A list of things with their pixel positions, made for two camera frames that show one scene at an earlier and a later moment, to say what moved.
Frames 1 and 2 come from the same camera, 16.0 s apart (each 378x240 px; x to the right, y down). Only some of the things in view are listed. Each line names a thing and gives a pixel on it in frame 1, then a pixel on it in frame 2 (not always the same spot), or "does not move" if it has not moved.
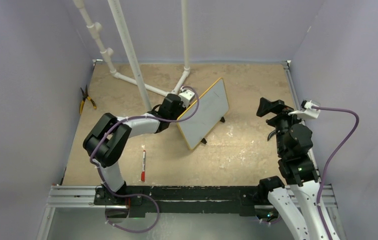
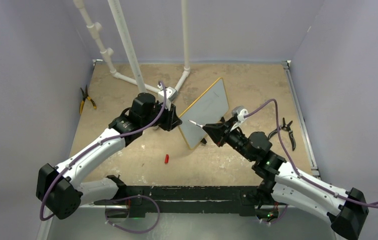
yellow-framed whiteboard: (210, 107) does not move
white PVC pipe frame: (96, 32) does not move
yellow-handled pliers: (86, 96) does not move
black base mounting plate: (245, 198) does not move
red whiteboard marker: (143, 175) → (201, 126)
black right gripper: (266, 106) → (219, 132)
